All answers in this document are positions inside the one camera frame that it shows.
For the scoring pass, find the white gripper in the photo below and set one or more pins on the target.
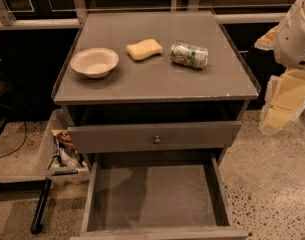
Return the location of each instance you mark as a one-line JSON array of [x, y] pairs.
[[294, 42]]

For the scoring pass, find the green white 7up can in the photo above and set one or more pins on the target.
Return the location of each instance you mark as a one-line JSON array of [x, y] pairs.
[[189, 55]]

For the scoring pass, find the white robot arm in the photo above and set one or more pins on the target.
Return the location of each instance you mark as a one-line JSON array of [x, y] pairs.
[[285, 95]]

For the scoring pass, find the grey wooden drawer cabinet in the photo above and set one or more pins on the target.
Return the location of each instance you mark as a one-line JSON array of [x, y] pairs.
[[157, 90]]

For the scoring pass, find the grey open middle drawer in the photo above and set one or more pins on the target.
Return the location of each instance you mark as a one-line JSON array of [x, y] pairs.
[[157, 196]]

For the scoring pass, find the grey top drawer with knob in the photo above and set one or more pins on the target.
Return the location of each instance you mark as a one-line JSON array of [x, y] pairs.
[[153, 137]]

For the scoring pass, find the yellow sponge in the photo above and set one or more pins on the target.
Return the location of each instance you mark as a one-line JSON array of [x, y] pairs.
[[144, 49]]

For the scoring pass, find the white paper bowl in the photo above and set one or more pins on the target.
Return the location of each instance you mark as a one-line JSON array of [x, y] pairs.
[[94, 63]]

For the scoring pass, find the white metal railing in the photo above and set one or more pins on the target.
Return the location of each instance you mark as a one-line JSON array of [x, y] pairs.
[[42, 14]]

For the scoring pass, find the clear plastic bin with snacks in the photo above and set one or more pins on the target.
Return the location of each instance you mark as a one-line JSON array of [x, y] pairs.
[[53, 162]]

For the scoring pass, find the black metal leg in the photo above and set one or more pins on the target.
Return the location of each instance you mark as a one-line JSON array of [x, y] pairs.
[[36, 226]]

